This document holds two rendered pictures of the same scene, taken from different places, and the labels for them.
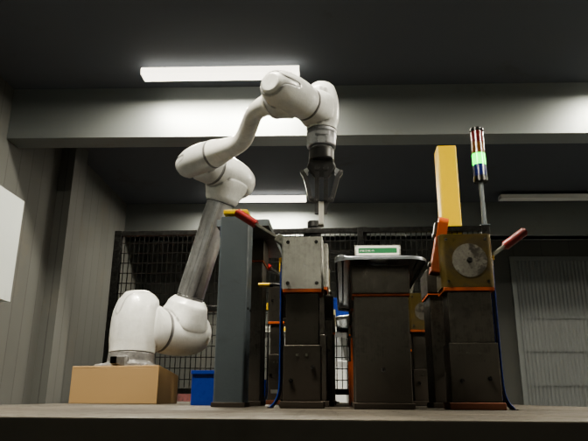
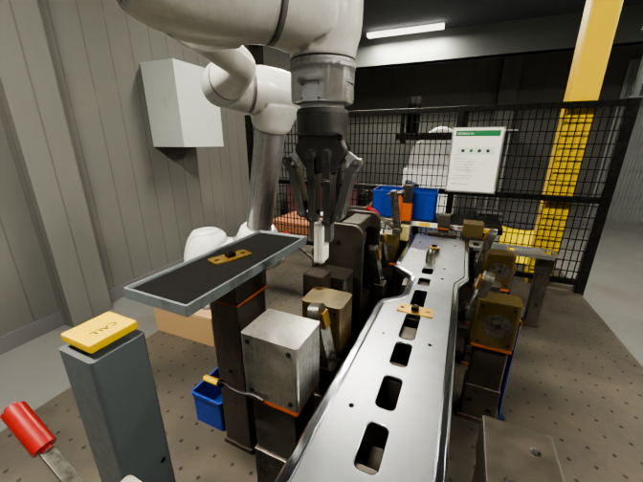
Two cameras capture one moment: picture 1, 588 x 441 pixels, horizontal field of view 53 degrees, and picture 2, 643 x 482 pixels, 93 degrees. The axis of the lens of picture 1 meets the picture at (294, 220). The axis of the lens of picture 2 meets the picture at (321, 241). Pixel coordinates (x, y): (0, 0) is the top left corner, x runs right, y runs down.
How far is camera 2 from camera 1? 1.38 m
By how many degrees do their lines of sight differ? 40
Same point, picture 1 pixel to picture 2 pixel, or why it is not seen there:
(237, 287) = (110, 464)
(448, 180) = (599, 32)
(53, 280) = not seen: hidden behind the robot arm
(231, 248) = (86, 406)
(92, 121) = not seen: outside the picture
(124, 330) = not seen: hidden behind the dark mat
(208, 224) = (257, 159)
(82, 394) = (165, 326)
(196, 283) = (257, 217)
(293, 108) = (208, 32)
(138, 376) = (198, 323)
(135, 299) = (194, 245)
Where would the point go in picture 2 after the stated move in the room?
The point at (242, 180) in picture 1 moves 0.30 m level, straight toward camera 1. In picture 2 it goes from (287, 102) to (234, 85)
